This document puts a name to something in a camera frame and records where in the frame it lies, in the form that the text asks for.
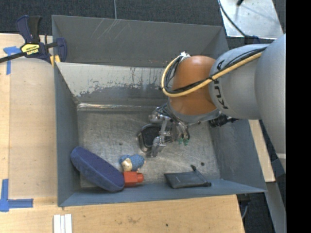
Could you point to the red block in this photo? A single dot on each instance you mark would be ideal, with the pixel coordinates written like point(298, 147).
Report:
point(132, 179)

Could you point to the black oval case, silver rim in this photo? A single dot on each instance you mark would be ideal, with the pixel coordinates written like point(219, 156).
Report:
point(147, 136)

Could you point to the grey metal bin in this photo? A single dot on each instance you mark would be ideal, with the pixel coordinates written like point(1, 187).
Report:
point(102, 130)

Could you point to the black cylinder on white bracket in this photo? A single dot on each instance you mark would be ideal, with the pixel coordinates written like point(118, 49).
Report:
point(218, 121)

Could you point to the blue knitted toy animal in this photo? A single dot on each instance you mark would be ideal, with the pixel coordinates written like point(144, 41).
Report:
point(134, 161)

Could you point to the pale wood board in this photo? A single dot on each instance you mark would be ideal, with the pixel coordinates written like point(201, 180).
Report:
point(31, 130)

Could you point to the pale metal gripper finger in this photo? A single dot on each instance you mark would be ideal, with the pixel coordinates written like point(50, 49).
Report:
point(156, 147)
point(165, 138)

